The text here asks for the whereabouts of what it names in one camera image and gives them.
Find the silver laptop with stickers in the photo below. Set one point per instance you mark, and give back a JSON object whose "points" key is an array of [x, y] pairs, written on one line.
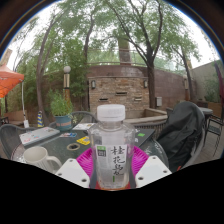
{"points": [[38, 135]]}

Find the white canopy pole base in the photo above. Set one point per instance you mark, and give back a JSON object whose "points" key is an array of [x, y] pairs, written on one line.
{"points": [[26, 123]]}

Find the grey armchair holding jacket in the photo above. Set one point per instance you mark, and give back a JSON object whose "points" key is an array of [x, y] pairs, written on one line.
{"points": [[151, 125]]}

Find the orange lamp post with globe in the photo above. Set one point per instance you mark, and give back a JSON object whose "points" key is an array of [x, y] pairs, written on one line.
{"points": [[186, 88]]}

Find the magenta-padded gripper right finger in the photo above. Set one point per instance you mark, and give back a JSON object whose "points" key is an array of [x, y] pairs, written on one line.
{"points": [[151, 170]]}

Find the green plant in blue pot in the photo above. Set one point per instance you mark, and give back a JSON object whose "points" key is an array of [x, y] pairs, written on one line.
{"points": [[61, 106]]}

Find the orange canopy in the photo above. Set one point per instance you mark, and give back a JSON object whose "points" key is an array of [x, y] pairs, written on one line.
{"points": [[8, 81]]}

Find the black jacket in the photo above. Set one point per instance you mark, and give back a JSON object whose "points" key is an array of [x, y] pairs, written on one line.
{"points": [[183, 133]]}

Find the striped lamp post with globe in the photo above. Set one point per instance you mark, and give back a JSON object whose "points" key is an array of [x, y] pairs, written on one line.
{"points": [[67, 83]]}

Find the clear white-capped drink bottle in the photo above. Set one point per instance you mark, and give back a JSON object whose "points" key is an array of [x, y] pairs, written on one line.
{"points": [[111, 146]]}

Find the yellow and blue striped cone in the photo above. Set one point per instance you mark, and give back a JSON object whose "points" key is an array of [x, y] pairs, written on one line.
{"points": [[40, 120]]}

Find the black metal chair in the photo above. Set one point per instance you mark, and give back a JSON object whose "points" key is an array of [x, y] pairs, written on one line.
{"points": [[215, 128]]}

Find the white mug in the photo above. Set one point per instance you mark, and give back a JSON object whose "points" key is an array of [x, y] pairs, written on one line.
{"points": [[36, 156]]}

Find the black wall lamp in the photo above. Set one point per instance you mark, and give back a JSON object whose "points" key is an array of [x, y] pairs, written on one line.
{"points": [[145, 84], [93, 84]]}

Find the white sticker sheet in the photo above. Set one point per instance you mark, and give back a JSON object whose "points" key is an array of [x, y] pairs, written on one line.
{"points": [[82, 126]]}

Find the wooden bench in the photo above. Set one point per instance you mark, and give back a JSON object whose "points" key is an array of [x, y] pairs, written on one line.
{"points": [[15, 116]]}

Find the yellow card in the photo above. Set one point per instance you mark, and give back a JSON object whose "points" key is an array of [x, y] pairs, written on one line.
{"points": [[83, 140]]}

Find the grey wall box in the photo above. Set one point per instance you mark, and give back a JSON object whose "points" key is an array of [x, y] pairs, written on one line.
{"points": [[159, 101]]}

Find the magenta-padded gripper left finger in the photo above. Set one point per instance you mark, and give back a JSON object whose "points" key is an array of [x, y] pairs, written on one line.
{"points": [[72, 171]]}

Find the black laptop with stickers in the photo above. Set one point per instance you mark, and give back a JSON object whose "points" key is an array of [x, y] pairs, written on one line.
{"points": [[145, 136]]}

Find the blue card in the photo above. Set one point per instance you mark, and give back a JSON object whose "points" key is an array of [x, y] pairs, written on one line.
{"points": [[68, 135]]}

